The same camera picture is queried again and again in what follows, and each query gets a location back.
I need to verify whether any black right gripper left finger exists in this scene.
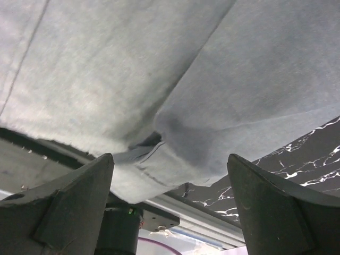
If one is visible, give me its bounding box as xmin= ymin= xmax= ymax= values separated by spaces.
xmin=1 ymin=154 xmax=114 ymax=254

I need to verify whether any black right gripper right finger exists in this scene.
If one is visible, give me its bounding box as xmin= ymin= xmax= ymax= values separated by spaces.
xmin=227 ymin=154 xmax=339 ymax=254

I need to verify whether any grey button shirt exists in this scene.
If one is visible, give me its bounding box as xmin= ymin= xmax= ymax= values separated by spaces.
xmin=1 ymin=1 xmax=339 ymax=203

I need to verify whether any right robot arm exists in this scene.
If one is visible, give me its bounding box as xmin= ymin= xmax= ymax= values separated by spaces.
xmin=1 ymin=154 xmax=339 ymax=254

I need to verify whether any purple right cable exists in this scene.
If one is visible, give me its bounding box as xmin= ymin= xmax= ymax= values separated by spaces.
xmin=137 ymin=236 xmax=181 ymax=255

